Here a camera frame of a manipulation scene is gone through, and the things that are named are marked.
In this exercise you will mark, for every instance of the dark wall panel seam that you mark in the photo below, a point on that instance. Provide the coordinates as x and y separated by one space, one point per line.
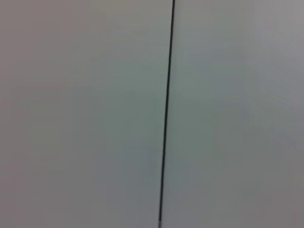
166 114

